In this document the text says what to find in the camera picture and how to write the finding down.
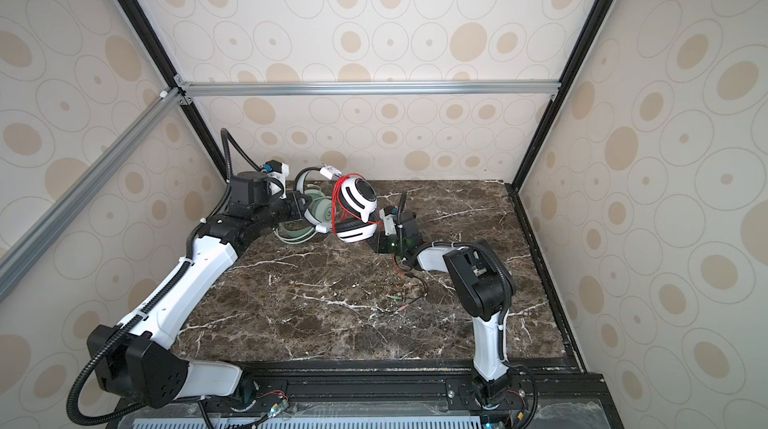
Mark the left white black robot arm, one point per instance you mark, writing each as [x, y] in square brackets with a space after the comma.
[133, 358]

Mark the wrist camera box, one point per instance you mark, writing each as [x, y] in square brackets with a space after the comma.
[277, 170]
[390, 217]

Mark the horizontal aluminium frame bar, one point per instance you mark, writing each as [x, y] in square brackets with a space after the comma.
[359, 88]

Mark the black frame post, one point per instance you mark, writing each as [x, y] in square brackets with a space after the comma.
[153, 46]
[594, 21]

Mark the left black frame post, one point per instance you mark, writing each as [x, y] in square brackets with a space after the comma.
[153, 46]

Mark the white black red-cabled headphones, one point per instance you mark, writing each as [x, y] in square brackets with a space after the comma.
[350, 213]

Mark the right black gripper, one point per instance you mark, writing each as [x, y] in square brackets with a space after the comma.
[381, 243]

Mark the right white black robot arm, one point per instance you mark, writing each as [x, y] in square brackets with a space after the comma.
[484, 288]

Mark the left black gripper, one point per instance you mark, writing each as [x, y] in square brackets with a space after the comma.
[298, 209]

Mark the right black frame post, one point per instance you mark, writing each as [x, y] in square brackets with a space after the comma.
[594, 21]

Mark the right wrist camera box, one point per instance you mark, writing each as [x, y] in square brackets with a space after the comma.
[390, 217]

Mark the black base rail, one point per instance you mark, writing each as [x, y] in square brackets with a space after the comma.
[544, 393]

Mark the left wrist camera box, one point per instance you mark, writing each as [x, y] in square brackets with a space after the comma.
[277, 170]

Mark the left slanted aluminium frame bar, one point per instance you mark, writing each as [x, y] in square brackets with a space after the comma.
[21, 258]

